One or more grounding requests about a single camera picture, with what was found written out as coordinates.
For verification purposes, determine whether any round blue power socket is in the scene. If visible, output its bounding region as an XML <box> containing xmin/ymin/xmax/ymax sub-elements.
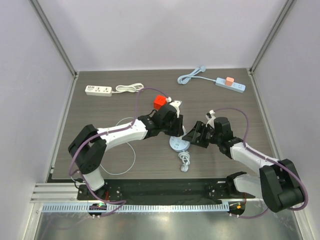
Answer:
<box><xmin>169</xmin><ymin>136</ymin><xmax>191</xmax><ymax>153</ymax></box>

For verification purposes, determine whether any red cube socket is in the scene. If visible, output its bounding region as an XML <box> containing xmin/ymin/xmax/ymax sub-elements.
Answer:
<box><xmin>153</xmin><ymin>95</ymin><xmax>168</xmax><ymax>110</ymax></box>

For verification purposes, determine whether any white charging cable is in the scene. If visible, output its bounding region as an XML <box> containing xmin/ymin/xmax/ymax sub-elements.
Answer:
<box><xmin>99</xmin><ymin>117</ymin><xmax>137</xmax><ymax>176</ymax></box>

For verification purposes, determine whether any blue long power strip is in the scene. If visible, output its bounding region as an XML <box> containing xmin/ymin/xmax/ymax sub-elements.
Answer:
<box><xmin>215</xmin><ymin>77</ymin><xmax>246</xmax><ymax>93</ymax></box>

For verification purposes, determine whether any pink charger plug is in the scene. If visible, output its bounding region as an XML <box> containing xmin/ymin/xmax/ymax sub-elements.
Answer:
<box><xmin>225</xmin><ymin>77</ymin><xmax>234</xmax><ymax>87</ymax></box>

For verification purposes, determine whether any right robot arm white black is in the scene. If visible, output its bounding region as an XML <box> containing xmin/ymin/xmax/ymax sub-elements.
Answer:
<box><xmin>182</xmin><ymin>117</ymin><xmax>309</xmax><ymax>213</ymax></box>

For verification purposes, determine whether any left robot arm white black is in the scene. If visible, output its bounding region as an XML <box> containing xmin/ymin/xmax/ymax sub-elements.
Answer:
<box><xmin>68</xmin><ymin>100</ymin><xmax>184</xmax><ymax>200</ymax></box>

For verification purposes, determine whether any white power strip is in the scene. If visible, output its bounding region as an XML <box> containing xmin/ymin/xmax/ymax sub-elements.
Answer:
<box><xmin>84</xmin><ymin>85</ymin><xmax>112</xmax><ymax>97</ymax></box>

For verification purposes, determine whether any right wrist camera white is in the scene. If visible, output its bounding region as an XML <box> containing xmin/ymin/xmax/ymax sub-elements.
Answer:
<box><xmin>205</xmin><ymin>110</ymin><xmax>216</xmax><ymax>128</ymax></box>

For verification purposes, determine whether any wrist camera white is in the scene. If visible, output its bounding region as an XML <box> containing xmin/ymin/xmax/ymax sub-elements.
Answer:
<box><xmin>205</xmin><ymin>110</ymin><xmax>216</xmax><ymax>128</ymax></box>
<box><xmin>166</xmin><ymin>97</ymin><xmax>182</xmax><ymax>118</ymax></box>

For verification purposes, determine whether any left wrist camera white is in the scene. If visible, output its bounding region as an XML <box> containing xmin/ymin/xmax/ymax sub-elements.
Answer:
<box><xmin>166</xmin><ymin>97</ymin><xmax>182</xmax><ymax>118</ymax></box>

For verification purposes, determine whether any round socket grey cord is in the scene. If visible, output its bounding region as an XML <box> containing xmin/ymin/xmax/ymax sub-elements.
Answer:
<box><xmin>177</xmin><ymin>151</ymin><xmax>191</xmax><ymax>173</ymax></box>

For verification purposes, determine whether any blue power strip cord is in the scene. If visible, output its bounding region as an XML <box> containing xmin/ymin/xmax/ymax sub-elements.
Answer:
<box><xmin>177</xmin><ymin>65</ymin><xmax>217</xmax><ymax>86</ymax></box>

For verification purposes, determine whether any white coiled power cord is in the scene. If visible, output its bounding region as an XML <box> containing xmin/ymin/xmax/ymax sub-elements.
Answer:
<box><xmin>111</xmin><ymin>83</ymin><xmax>145</xmax><ymax>94</ymax></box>

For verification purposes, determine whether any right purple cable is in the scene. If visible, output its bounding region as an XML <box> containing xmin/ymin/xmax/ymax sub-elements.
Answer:
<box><xmin>212</xmin><ymin>107</ymin><xmax>309</xmax><ymax>219</ymax></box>

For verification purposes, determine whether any purple cable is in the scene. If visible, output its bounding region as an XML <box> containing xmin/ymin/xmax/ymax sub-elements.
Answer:
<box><xmin>212</xmin><ymin>107</ymin><xmax>309</xmax><ymax>219</ymax></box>
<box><xmin>68</xmin><ymin>87</ymin><xmax>172</xmax><ymax>218</ymax></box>

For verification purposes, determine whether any white slotted cable duct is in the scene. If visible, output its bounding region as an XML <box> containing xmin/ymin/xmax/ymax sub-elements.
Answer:
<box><xmin>42</xmin><ymin>202</ymin><xmax>230</xmax><ymax>213</ymax></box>

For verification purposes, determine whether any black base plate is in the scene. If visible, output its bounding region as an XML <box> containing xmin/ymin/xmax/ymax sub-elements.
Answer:
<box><xmin>74</xmin><ymin>177</ymin><xmax>256</xmax><ymax>205</ymax></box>

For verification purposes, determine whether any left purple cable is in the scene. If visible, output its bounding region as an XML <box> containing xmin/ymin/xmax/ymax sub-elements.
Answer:
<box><xmin>68</xmin><ymin>87</ymin><xmax>172</xmax><ymax>218</ymax></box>

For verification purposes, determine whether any aluminium frame rail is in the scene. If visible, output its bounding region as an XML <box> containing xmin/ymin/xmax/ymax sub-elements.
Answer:
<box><xmin>30</xmin><ymin>180</ymin><xmax>305</xmax><ymax>204</ymax></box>

